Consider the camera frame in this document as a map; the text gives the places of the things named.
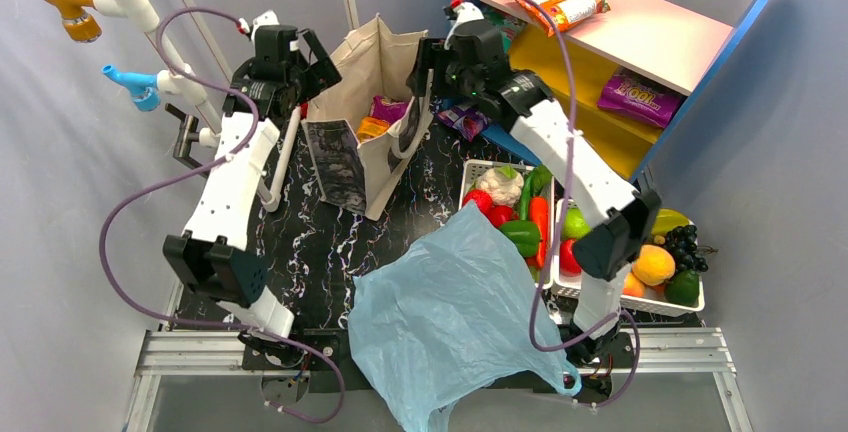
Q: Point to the red apple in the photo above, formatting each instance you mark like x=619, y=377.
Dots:
x=568, y=264

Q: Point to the light blue plastic bag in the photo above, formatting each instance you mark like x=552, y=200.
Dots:
x=454, y=314

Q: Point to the purple bag lower shelf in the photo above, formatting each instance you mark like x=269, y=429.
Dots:
x=639, y=98

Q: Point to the green Fox's candy bag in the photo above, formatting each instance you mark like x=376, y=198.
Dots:
x=508, y=26

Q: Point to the dark green avocado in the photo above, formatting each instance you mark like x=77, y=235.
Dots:
x=683, y=289

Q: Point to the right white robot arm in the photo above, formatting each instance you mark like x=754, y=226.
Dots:
x=471, y=64

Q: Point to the green bell pepper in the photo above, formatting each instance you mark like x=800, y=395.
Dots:
x=524, y=234

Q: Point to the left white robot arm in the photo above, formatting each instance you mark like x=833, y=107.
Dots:
x=211, y=255

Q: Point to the yellow orange fruit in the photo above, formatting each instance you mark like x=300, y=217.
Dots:
x=654, y=265

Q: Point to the yellow starfruit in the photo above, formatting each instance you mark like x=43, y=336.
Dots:
x=667, y=220

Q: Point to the beige canvas tote bag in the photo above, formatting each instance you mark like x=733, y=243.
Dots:
x=361, y=177

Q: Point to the black grapes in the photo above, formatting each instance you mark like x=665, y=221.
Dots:
x=682, y=244

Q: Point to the blue pipe hook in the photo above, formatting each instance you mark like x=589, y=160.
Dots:
x=142, y=88

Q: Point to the small purple snack packet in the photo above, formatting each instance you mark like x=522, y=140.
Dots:
x=466, y=119

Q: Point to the purple grape candy bag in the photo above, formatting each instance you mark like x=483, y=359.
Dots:
x=387, y=109

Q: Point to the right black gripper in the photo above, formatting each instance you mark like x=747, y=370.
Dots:
x=429, y=66

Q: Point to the orange pipe hook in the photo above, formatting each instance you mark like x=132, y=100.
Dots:
x=79, y=25

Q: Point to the orange peach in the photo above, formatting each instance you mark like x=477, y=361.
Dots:
x=633, y=286

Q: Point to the colourful wooden shelf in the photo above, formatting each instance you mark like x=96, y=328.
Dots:
x=656, y=39

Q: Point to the white fruit basket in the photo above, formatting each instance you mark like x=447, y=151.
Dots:
x=653, y=300

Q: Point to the orange white snack bag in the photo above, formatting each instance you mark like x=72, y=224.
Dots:
x=562, y=15

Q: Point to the orange carrot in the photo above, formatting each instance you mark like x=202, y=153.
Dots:
x=538, y=214

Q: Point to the white cauliflower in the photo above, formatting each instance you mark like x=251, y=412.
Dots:
x=502, y=183

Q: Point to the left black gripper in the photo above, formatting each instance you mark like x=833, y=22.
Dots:
x=308, y=66

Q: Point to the white vegetable basket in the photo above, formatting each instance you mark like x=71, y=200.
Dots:
x=534, y=185

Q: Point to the white pipe rack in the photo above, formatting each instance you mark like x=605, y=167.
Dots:
x=166, y=51

